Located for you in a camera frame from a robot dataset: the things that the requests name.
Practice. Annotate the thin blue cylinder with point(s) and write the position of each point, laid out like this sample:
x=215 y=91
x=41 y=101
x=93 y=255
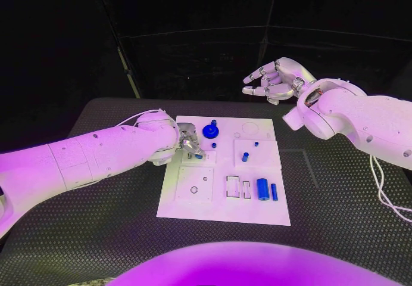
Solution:
x=275 y=192

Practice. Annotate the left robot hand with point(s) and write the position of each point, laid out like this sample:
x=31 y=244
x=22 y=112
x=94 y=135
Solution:
x=188 y=136

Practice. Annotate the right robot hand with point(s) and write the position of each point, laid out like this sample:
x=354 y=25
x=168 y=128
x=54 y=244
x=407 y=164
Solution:
x=290 y=73

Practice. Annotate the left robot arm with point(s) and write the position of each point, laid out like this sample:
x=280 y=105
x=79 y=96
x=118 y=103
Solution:
x=97 y=156

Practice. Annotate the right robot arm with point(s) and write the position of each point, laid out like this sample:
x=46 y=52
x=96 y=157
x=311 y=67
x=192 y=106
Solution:
x=364 y=120

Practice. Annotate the white task board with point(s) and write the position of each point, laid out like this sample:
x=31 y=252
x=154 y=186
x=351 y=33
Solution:
x=226 y=210

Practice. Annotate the blue gear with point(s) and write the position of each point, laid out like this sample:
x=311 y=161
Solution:
x=210 y=132

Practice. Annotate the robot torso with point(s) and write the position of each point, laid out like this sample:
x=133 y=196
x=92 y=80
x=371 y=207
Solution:
x=257 y=265

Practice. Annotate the thick blue cylinder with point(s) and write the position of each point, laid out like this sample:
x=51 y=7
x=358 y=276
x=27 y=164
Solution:
x=263 y=189

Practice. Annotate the tall blue peg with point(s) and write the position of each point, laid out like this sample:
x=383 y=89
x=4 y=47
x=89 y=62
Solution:
x=246 y=157

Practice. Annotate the blue plug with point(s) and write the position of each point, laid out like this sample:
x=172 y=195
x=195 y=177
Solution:
x=200 y=156

